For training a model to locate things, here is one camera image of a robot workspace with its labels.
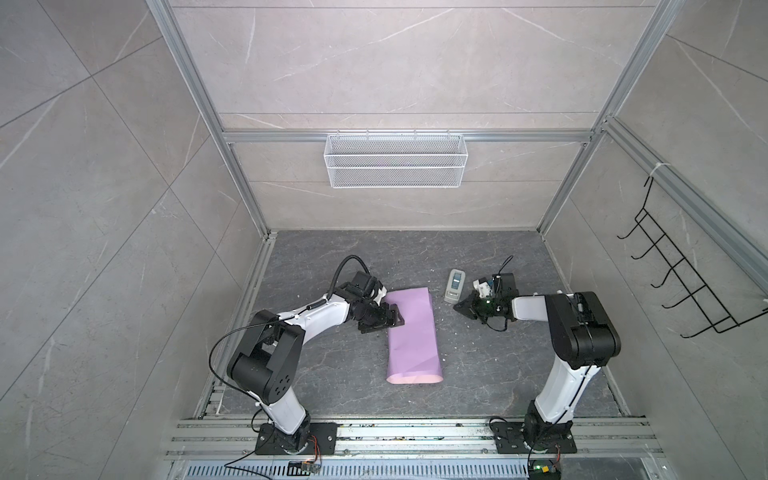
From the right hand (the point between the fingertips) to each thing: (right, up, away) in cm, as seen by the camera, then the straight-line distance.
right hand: (454, 304), depth 98 cm
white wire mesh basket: (-20, +49, +3) cm, 53 cm away
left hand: (-21, -3, -9) cm, 23 cm away
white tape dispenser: (+1, +7, +1) cm, 7 cm away
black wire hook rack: (+45, +4, -40) cm, 60 cm away
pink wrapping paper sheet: (-15, -10, -17) cm, 25 cm away
